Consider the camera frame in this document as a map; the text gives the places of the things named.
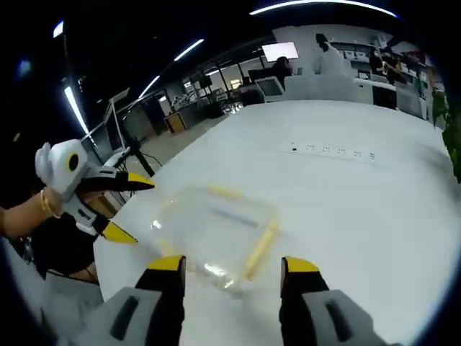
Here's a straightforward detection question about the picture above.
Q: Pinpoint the white storage shelf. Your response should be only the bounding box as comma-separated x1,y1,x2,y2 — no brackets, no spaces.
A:
338,35,433,82

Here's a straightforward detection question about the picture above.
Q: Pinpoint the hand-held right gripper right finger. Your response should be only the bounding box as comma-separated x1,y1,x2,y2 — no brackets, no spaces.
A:
279,255,393,346

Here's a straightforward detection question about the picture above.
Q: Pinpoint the built-in power socket strip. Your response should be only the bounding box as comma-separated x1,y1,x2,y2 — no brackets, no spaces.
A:
279,141,377,164

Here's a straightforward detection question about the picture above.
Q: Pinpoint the long ceiling light strip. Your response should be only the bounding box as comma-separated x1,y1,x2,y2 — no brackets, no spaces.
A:
249,0,399,17

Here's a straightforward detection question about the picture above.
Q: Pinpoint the wall monitor screen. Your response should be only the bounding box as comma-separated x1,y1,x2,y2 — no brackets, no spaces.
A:
261,42,300,62

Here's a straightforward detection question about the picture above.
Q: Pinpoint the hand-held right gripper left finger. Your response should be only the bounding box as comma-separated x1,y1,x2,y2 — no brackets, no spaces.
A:
77,254,187,346

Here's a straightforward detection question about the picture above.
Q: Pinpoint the green potted plant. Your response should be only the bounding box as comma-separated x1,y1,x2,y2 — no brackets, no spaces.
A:
431,88,461,183

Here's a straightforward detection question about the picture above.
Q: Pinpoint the wooden cabinet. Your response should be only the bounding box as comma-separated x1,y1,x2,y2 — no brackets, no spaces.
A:
164,112,189,134

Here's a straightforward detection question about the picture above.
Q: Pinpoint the white desktop monitor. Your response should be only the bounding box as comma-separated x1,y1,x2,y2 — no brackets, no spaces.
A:
254,76,285,101

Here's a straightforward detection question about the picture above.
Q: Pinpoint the open laptop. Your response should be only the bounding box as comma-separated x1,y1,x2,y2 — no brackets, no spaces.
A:
103,86,131,159

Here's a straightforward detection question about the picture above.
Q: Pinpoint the gold bracelet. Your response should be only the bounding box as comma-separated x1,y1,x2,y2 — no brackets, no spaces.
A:
39,187,63,220

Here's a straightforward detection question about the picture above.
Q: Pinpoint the white counter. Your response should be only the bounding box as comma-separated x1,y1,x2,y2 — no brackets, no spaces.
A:
284,74,374,105

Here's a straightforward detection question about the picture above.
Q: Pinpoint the clear box with plastic buckle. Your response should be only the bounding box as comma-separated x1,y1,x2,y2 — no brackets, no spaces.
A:
150,182,281,293

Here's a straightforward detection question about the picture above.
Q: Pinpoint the black tripod stand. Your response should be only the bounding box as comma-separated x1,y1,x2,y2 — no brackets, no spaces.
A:
117,136,156,178

